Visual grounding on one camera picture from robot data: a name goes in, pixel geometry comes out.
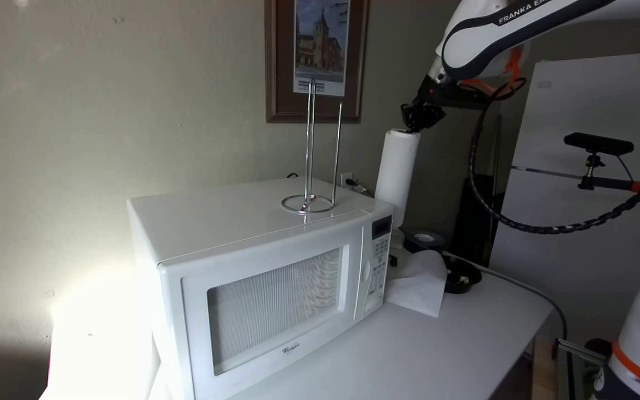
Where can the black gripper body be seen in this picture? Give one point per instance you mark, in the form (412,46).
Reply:
(427,97)

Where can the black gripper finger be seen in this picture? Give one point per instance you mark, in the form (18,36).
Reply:
(412,124)

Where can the white paper towel roll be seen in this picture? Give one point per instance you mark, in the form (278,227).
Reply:
(398,179)

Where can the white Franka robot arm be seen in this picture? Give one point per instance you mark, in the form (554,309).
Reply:
(498,29)

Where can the grey tape roll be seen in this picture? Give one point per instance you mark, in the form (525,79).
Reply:
(424,239)

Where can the loose white paper towel sheet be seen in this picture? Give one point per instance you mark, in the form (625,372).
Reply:
(418,285)

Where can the black tape roll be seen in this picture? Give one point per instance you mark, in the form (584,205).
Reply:
(463,282)

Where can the brown framed picture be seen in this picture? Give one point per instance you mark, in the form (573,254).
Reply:
(278,75)

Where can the white refrigerator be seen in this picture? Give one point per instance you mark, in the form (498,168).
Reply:
(588,258)

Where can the white microwave oven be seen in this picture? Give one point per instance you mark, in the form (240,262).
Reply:
(262,296)

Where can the black camera on stand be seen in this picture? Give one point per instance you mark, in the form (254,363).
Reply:
(599,143)

